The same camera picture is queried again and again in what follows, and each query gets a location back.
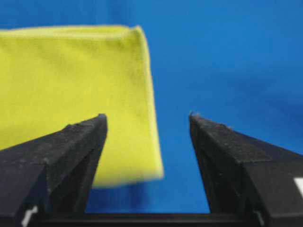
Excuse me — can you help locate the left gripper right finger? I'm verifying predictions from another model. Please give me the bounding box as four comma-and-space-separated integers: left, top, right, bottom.
189, 114, 303, 227

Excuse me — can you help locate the yellow-green microfibre towel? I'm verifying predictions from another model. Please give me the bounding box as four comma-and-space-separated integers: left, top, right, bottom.
0, 26, 164, 187

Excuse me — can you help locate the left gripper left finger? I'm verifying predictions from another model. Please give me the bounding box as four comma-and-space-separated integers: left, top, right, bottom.
0, 114, 107, 227

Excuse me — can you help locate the blue table cloth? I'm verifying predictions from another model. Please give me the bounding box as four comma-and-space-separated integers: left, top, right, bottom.
0, 0, 303, 213

